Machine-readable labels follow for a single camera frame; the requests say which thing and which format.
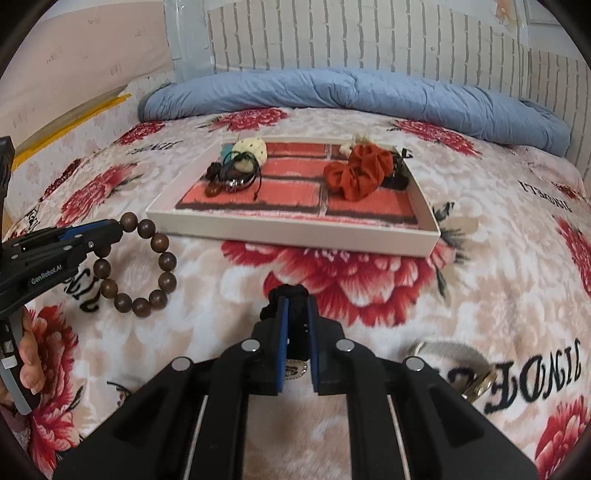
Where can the blue rolled quilt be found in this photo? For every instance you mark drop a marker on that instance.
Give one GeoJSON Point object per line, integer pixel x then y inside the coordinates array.
{"type": "Point", "coordinates": [479, 113]}

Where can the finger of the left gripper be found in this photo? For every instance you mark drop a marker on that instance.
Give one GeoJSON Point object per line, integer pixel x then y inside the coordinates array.
{"type": "Point", "coordinates": [107, 230]}
{"type": "Point", "coordinates": [81, 248]}

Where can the white strap wristwatch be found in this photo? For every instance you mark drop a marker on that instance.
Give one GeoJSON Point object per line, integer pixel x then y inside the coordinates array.
{"type": "Point", "coordinates": [481, 374]}

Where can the cream knitted scrunchie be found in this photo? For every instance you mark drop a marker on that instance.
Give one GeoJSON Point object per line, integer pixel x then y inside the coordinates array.
{"type": "Point", "coordinates": [346, 148]}

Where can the floral fleece bed blanket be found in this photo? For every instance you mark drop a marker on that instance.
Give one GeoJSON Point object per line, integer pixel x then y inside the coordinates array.
{"type": "Point", "coordinates": [509, 276]}

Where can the yellow strip at bed edge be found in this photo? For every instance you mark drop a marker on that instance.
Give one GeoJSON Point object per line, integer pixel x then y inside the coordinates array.
{"type": "Point", "coordinates": [24, 152]}

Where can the clear plastic bag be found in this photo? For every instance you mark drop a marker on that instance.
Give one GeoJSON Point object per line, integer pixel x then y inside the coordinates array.
{"type": "Point", "coordinates": [188, 38]}

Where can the yellow pineapple plush hair clip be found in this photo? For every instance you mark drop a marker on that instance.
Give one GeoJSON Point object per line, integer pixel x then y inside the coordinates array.
{"type": "Point", "coordinates": [252, 145]}

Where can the white tray with brick lining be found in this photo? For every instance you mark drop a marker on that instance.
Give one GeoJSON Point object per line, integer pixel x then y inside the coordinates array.
{"type": "Point", "coordinates": [292, 206]}

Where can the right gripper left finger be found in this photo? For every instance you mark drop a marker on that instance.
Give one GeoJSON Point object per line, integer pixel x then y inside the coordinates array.
{"type": "Point", "coordinates": [189, 421]}

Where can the red velvet scrunchie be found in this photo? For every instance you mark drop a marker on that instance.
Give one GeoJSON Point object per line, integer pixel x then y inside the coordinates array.
{"type": "Point", "coordinates": [367, 167]}

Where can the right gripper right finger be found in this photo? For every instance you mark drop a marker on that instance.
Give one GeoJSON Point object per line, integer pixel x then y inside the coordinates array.
{"type": "Point", "coordinates": [405, 420]}

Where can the person's left hand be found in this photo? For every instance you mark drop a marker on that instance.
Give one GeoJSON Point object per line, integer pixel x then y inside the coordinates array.
{"type": "Point", "coordinates": [31, 375]}

